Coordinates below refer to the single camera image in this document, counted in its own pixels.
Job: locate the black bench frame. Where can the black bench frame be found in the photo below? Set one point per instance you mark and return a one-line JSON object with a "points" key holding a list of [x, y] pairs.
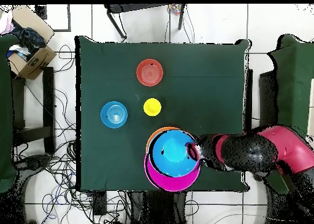
{"points": [[49, 106]]}

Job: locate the black stool frame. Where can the black stool frame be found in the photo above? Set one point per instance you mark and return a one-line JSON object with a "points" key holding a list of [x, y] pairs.
{"points": [[137, 8]]}

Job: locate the dark blue cloth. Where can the dark blue cloth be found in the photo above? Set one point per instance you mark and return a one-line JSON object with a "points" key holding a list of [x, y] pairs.
{"points": [[29, 38]]}

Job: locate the small teal blue bowl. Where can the small teal blue bowl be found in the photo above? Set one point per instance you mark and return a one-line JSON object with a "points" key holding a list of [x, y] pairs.
{"points": [[114, 114]]}

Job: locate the dark green table cloth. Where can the dark green table cloth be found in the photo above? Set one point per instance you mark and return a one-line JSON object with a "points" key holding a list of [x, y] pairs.
{"points": [[152, 52]]}

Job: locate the pink cloth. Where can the pink cloth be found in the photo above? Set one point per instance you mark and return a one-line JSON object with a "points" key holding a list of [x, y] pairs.
{"points": [[6, 24]]}

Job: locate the yellow cup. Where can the yellow cup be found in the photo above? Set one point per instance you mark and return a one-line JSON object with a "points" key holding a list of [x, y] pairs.
{"points": [[152, 107]]}

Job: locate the thin black square frame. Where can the thin black square frame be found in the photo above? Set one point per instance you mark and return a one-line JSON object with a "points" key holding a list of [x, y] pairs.
{"points": [[69, 17]]}

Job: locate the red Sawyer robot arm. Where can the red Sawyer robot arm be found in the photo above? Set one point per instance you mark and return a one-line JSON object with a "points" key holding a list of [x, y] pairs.
{"points": [[245, 152]]}

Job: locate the green covered table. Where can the green covered table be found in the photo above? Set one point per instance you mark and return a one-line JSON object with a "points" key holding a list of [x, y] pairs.
{"points": [[294, 86], [5, 111]]}

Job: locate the large orange bowl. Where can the large orange bowl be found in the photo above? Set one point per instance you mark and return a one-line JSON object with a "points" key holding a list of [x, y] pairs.
{"points": [[150, 138]]}

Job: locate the small red bowl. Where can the small red bowl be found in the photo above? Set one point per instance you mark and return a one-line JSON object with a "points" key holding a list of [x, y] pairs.
{"points": [[149, 73]]}

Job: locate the large blue bowl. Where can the large blue bowl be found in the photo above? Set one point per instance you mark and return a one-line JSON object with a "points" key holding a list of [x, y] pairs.
{"points": [[171, 145]]}

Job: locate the colourful small item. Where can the colourful small item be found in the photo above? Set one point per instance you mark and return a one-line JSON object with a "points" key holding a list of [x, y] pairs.
{"points": [[175, 9]]}

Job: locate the black pedestal leg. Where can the black pedestal leg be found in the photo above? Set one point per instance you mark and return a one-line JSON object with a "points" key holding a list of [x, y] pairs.
{"points": [[32, 163]]}

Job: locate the large pink bowl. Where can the large pink bowl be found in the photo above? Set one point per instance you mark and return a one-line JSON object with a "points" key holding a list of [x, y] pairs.
{"points": [[171, 183]]}

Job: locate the black power box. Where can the black power box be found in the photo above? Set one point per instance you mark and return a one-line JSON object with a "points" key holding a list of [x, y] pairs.
{"points": [[99, 203]]}

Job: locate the cardboard box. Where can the cardboard box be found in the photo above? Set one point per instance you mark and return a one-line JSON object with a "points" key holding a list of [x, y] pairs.
{"points": [[36, 62]]}

